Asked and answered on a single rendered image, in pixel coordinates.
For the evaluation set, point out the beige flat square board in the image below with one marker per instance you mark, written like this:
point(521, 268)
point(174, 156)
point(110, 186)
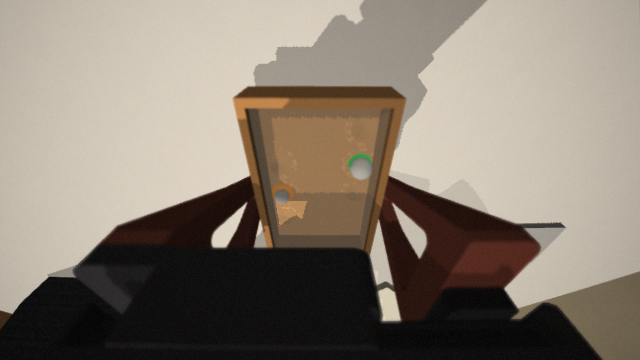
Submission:
point(388, 302)

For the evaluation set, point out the wooden ball-in-hole puzzle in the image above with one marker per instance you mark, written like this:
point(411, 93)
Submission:
point(319, 159)

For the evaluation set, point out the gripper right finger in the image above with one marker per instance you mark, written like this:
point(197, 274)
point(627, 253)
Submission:
point(466, 248)

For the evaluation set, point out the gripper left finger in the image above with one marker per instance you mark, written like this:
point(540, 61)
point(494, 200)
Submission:
point(192, 223)

